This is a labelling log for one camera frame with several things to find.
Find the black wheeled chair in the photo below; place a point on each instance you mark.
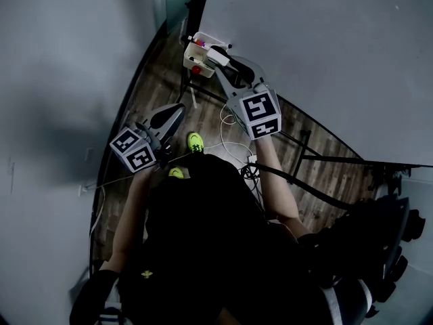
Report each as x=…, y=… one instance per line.
x=382, y=242

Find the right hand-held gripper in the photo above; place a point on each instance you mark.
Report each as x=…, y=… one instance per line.
x=260, y=113

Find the large white whiteboard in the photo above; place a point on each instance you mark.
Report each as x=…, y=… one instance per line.
x=321, y=63

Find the person's left forearm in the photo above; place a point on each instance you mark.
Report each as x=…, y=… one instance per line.
x=132, y=215

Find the white plastic marker tray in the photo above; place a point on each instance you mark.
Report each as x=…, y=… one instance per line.
x=193, y=51

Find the red round magnet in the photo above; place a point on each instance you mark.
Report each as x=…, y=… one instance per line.
x=196, y=69

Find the black whiteboard stand frame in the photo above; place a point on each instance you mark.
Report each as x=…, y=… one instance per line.
x=306, y=147

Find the coloured markers bundle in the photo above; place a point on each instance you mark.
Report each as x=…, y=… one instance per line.
x=200, y=42

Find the person's neon green shoe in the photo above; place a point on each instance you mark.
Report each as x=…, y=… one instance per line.
x=176, y=173
x=195, y=142

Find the white stick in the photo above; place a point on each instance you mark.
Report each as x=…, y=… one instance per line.
x=194, y=99

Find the white power adapter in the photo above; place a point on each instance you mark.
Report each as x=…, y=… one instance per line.
x=252, y=159

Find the person's left neon green shoe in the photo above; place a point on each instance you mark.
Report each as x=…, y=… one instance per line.
x=176, y=173

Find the person's right neon green shoe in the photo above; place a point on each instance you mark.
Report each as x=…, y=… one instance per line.
x=195, y=142

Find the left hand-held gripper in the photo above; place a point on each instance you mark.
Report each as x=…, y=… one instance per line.
x=135, y=149

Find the person's black clothing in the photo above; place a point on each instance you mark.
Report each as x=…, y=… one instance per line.
x=209, y=242

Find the white whiteboard eraser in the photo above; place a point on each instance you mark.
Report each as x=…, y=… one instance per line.
x=216, y=57

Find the person's right forearm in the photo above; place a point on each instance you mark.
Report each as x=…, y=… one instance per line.
x=275, y=181

